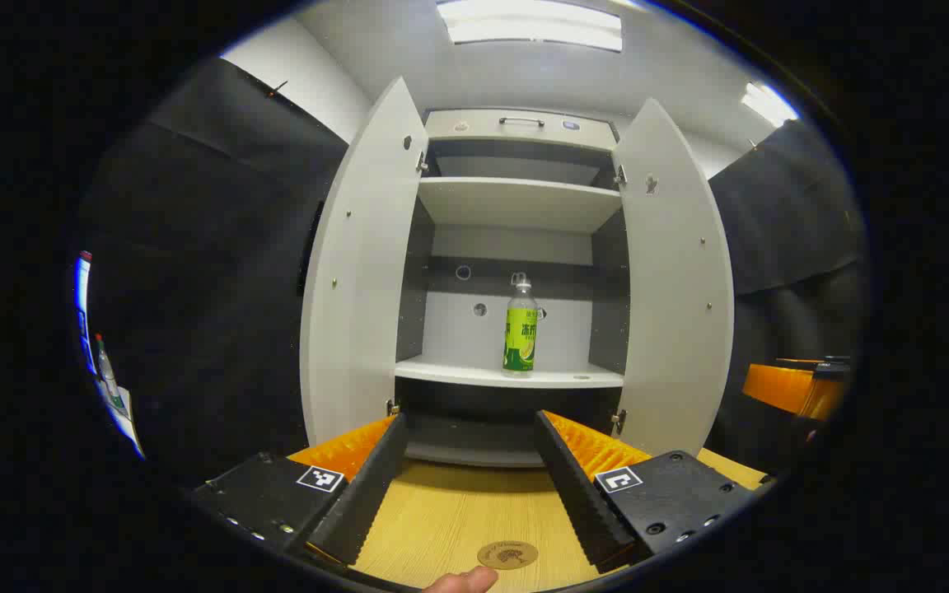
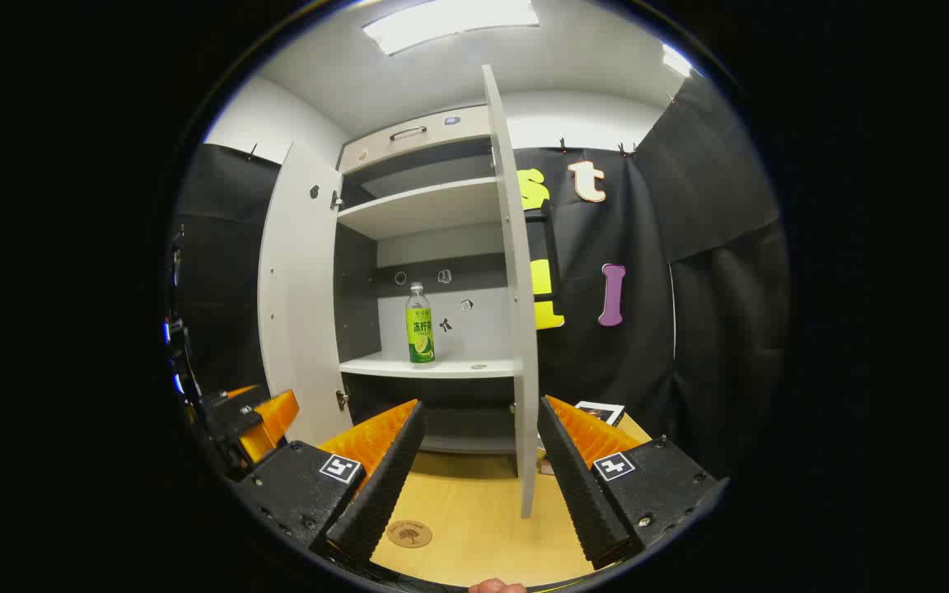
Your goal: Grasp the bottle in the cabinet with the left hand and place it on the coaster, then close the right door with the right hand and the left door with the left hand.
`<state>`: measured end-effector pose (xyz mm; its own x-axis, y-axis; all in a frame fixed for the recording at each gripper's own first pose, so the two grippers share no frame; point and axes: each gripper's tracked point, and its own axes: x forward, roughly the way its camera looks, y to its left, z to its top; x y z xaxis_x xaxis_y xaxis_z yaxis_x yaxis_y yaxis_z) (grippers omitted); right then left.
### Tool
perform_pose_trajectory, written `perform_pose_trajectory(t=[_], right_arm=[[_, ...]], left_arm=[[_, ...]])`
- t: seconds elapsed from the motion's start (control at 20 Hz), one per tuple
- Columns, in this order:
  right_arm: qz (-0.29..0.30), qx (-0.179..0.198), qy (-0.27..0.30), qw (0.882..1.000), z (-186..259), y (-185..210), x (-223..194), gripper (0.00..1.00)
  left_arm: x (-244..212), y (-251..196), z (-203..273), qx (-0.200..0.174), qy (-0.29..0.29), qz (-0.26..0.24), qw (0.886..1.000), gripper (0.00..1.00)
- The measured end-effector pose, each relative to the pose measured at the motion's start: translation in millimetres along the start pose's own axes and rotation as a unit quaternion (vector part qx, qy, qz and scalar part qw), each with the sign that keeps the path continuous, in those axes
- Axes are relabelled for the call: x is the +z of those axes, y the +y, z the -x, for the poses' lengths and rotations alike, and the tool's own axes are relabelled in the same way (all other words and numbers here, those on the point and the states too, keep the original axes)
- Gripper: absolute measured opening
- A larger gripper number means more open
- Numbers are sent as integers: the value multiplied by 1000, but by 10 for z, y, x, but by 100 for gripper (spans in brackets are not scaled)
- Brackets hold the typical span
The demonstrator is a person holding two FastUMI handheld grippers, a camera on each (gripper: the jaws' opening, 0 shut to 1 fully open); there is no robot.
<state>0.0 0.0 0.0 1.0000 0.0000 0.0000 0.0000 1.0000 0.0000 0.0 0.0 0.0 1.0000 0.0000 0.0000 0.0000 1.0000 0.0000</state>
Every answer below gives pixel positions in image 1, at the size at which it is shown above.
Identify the round cork coaster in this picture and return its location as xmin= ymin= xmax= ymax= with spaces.
xmin=477 ymin=540 xmax=539 ymax=571

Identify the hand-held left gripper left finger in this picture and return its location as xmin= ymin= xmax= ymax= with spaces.
xmin=192 ymin=412 xmax=409 ymax=569

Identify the green label bottle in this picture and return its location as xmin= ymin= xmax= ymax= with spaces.
xmin=505 ymin=273 xmax=538 ymax=372

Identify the grey cabinet door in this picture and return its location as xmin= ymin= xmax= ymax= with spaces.
xmin=611 ymin=98 xmax=736 ymax=456
xmin=300 ymin=77 xmax=430 ymax=450

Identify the black backdrop cloth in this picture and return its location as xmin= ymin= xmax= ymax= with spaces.
xmin=79 ymin=58 xmax=867 ymax=487

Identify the large ceiling light panel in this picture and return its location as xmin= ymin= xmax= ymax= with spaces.
xmin=437 ymin=0 xmax=624 ymax=52

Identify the red cap clear bottle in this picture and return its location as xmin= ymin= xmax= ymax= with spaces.
xmin=94 ymin=334 xmax=125 ymax=409

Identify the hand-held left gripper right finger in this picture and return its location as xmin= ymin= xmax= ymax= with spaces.
xmin=534 ymin=409 xmax=772 ymax=575

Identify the small ceiling light panel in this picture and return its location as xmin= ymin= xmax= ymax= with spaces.
xmin=741 ymin=82 xmax=799 ymax=128

